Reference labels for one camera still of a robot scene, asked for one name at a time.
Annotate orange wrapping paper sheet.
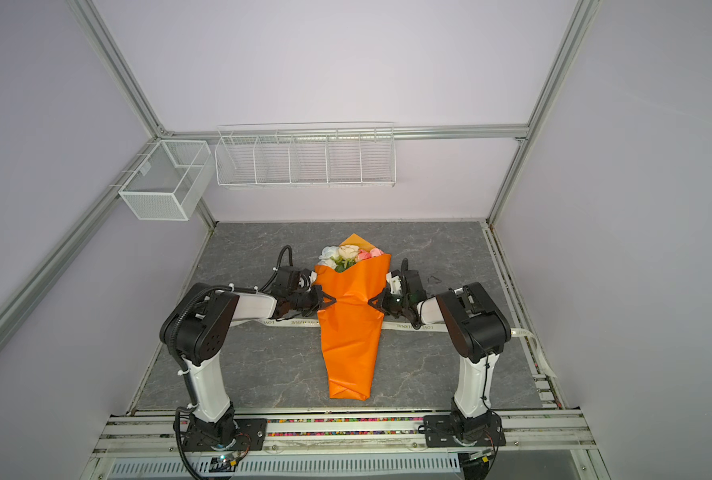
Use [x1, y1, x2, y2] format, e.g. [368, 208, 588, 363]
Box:
[314, 234, 391, 401]

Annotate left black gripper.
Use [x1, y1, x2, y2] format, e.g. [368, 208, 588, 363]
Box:
[288, 285, 335, 317]

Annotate white fake rose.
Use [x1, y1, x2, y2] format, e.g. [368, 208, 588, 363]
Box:
[318, 246, 340, 269]

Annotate white wire shelf basket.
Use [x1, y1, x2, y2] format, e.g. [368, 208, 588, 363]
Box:
[214, 122, 397, 188]

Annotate white slotted cable duct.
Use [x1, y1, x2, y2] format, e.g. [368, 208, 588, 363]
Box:
[107, 452, 462, 479]

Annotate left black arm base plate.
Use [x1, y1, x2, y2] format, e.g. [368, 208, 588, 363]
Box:
[182, 417, 268, 452]

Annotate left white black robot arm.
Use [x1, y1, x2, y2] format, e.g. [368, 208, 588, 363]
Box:
[159, 245, 336, 479]

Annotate white printed ribbon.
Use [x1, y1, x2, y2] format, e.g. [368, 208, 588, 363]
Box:
[232, 318, 557, 378]

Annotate cream fake rose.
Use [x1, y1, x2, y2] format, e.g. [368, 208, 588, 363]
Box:
[338, 244, 361, 262]

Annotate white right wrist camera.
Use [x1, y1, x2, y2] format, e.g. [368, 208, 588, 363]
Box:
[386, 272, 403, 296]

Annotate white mesh box basket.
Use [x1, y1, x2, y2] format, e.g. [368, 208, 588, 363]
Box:
[120, 140, 216, 221]

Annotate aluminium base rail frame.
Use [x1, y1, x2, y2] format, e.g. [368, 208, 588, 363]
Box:
[82, 410, 610, 479]

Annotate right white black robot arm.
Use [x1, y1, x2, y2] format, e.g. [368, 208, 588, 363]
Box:
[368, 268, 512, 451]

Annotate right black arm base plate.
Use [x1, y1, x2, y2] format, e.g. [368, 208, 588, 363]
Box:
[418, 411, 506, 448]

